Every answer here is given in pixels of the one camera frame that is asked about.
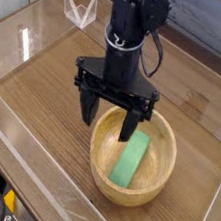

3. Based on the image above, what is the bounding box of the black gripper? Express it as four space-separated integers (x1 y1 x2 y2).
74 47 160 142

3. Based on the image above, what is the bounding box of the brown wooden bowl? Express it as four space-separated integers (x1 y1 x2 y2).
89 106 177 207

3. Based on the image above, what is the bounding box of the clear acrylic corner bracket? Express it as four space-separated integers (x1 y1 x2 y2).
64 0 98 29

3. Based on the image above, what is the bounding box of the yellow sticker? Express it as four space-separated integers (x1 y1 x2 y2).
3 190 16 213

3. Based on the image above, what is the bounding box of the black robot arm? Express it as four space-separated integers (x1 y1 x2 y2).
74 0 170 142

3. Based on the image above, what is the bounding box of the green rectangular block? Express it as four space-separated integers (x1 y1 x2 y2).
108 130 151 188

